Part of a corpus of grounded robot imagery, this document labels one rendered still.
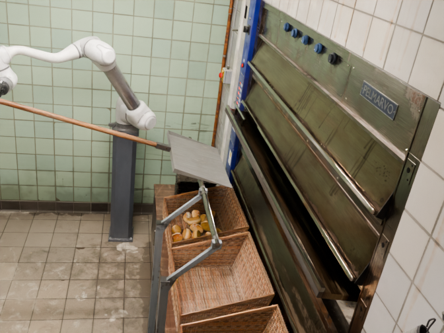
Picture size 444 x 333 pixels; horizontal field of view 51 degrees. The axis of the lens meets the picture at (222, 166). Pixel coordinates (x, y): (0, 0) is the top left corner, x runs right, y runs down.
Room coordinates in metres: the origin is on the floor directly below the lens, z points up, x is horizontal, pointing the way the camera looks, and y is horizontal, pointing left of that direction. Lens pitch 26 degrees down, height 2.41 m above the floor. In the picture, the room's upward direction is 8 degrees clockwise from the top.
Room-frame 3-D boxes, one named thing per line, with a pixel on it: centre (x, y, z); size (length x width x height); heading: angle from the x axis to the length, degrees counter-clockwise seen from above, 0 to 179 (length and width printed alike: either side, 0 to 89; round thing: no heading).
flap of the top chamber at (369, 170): (2.14, -0.32, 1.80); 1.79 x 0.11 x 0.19; 13
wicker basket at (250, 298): (2.07, -0.06, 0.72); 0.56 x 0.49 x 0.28; 14
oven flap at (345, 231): (2.14, -0.32, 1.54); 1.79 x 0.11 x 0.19; 13
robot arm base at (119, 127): (3.35, 0.80, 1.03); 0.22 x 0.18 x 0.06; 101
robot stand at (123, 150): (3.35, 0.78, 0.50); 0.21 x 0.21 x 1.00; 11
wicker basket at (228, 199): (2.65, 0.08, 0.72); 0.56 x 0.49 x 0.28; 15
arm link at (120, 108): (3.34, 0.77, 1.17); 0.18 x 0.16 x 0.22; 48
